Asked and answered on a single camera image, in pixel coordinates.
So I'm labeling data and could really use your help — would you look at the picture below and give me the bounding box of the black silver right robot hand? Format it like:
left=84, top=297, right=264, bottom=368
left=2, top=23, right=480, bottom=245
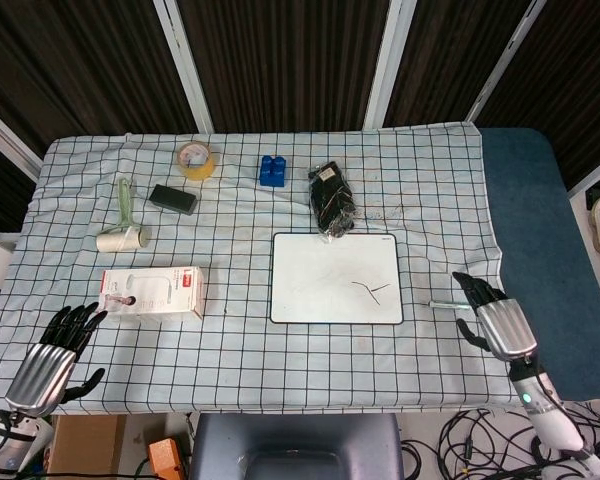
left=452, top=271, right=539, bottom=362

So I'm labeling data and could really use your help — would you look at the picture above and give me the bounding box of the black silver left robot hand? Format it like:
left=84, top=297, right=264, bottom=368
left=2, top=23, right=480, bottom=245
left=4, top=302, right=109, bottom=416

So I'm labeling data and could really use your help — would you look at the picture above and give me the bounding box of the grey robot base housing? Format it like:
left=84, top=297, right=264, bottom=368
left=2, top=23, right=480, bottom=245
left=188, top=412, right=405, bottom=480

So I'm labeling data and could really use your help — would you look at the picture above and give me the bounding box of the white whiteboard with black rim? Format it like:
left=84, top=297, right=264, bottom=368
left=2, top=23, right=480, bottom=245
left=269, top=231, right=405, bottom=326

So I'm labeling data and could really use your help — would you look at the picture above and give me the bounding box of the black eraser block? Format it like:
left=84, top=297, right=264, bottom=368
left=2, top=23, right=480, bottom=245
left=148, top=183, right=199, bottom=217

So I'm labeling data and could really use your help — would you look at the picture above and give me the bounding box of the brown cardboard box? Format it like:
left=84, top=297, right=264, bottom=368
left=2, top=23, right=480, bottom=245
left=44, top=414, right=127, bottom=474

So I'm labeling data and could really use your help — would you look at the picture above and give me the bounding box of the white red lamp carton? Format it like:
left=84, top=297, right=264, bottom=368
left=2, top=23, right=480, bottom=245
left=101, top=266, right=206, bottom=321

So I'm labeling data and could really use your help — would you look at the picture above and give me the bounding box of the orange box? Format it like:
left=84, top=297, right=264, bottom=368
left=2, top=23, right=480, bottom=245
left=147, top=438, right=189, bottom=480

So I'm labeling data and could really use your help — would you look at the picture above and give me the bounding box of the white black checked tablecloth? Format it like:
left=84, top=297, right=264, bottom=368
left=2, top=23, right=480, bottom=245
left=0, top=118, right=536, bottom=416

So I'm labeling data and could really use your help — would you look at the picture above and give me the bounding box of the yellow adhesive tape roll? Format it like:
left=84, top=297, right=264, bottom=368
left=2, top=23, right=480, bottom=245
left=174, top=141, right=218, bottom=180

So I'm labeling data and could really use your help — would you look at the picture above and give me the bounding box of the blue toy building brick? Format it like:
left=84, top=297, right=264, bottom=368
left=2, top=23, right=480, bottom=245
left=257, top=155, right=288, bottom=189

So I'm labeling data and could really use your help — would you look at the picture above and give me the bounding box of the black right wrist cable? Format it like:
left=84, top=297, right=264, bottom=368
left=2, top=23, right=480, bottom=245
left=527, top=360, right=567, bottom=404

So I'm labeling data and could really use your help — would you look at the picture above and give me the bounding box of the tangle of black cables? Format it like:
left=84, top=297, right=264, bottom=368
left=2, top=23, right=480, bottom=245
left=437, top=399, right=600, bottom=480

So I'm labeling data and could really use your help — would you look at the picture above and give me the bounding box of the black bagged cable bundle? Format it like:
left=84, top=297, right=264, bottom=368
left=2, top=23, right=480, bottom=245
left=307, top=160, right=357, bottom=239

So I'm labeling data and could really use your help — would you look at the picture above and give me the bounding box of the white partition post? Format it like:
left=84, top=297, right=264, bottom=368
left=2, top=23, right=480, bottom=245
left=363, top=0, right=420, bottom=130
left=152, top=0, right=214, bottom=134
left=0, top=99, right=44, bottom=184
left=467, top=0, right=551, bottom=121

